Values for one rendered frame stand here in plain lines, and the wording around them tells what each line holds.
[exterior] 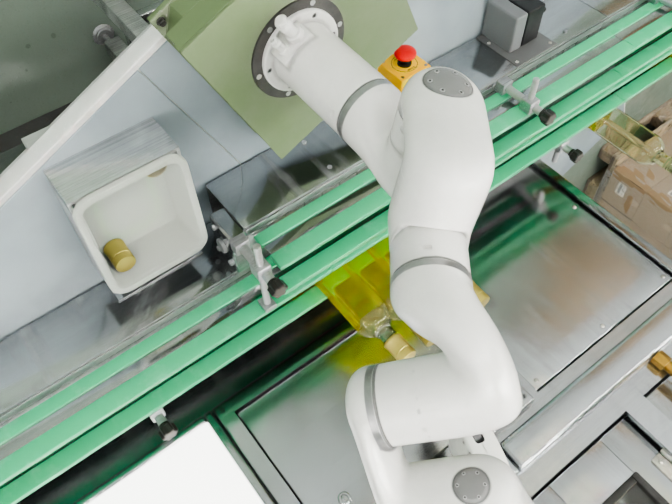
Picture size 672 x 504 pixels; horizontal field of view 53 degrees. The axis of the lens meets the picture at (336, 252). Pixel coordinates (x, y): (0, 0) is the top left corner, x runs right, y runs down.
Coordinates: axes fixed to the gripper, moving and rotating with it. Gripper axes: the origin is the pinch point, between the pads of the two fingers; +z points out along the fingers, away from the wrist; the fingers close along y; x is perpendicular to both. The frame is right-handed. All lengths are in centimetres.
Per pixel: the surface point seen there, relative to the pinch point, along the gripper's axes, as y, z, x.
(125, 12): 15, 99, 26
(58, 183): 33, 37, 44
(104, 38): -4, 119, 31
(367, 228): 6.2, 31.9, -0.6
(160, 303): 5.8, 31.5, 37.2
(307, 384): -12.7, 16.7, 17.8
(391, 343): 1.3, 11.7, 4.0
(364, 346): -12.7, 19.6, 5.0
